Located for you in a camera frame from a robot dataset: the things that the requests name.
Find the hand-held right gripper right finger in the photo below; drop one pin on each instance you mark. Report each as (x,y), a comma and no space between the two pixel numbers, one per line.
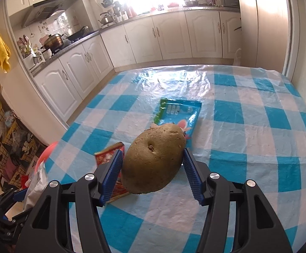
(192,176)

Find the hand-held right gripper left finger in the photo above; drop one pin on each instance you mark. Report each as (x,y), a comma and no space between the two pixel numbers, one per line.
(113,175)

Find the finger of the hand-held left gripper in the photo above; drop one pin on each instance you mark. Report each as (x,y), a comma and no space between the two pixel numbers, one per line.
(4,218)
(19,195)

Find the white plastic bag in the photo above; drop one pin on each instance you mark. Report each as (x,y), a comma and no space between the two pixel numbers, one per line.
(37,187)

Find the brown potato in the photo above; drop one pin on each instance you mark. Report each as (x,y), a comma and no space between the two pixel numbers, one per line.
(153,160)

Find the red snack packet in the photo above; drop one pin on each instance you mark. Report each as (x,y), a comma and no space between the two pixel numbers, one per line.
(104,158)

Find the pink plastic bin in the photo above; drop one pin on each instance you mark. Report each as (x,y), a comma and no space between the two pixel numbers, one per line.
(46,154)

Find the yellow black storage rack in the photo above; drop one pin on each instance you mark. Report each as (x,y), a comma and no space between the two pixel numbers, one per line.
(8,142)

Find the blue green flat packet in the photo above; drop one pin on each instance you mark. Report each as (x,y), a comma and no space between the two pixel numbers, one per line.
(179,113)

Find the blue white checkered tablecloth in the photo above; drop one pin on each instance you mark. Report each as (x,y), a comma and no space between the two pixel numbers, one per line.
(248,137)

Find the white utensil holder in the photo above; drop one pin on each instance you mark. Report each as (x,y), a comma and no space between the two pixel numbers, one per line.
(33,57)

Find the white lower kitchen cabinets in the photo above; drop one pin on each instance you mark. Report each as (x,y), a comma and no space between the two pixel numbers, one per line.
(168,37)

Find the yellow hanging towel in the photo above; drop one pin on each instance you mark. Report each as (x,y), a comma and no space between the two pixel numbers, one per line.
(2,52)

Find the black wok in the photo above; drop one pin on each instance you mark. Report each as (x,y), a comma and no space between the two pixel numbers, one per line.
(77,33)

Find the brass cooking pot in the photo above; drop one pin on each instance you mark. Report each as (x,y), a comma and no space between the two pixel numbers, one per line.
(53,42)

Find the steel kettle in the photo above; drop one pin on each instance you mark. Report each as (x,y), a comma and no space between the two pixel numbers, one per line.
(106,19)

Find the beige refrigerator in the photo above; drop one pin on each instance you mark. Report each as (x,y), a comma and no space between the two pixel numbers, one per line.
(263,18)

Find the steel range hood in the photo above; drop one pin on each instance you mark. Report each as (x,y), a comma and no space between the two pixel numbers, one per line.
(47,9)

